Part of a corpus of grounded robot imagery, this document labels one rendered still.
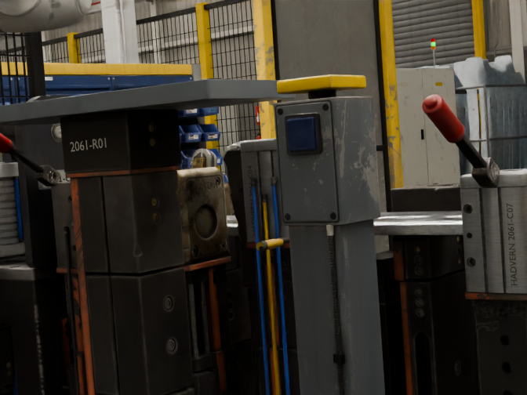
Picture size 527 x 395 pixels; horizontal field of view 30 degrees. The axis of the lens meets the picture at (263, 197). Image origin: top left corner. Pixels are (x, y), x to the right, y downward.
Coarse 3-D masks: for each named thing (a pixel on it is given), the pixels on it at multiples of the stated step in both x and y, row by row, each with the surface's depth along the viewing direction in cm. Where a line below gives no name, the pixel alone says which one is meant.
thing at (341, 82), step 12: (288, 84) 88; (300, 84) 87; (312, 84) 86; (324, 84) 86; (336, 84) 86; (348, 84) 88; (360, 84) 89; (312, 96) 89; (324, 96) 88; (336, 96) 89
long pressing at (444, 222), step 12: (228, 216) 148; (384, 216) 127; (396, 216) 126; (408, 216) 125; (420, 216) 124; (432, 216) 121; (444, 216) 120; (456, 216) 121; (228, 228) 129; (384, 228) 115; (396, 228) 114; (408, 228) 113; (420, 228) 112; (432, 228) 111; (444, 228) 110; (456, 228) 109
